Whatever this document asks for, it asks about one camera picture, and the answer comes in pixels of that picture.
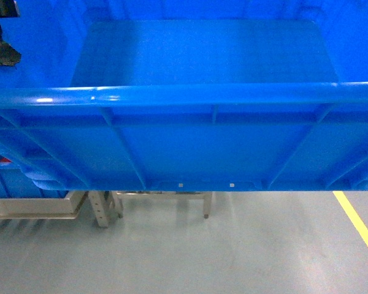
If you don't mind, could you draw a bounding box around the large blue plastic crate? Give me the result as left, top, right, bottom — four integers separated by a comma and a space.
0, 1, 368, 191

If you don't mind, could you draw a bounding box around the steel roller shelf frame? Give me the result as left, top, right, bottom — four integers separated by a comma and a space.
0, 190, 123, 227

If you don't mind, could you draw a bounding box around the blue crate on left shelf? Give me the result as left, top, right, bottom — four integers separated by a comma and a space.
0, 155, 67, 199

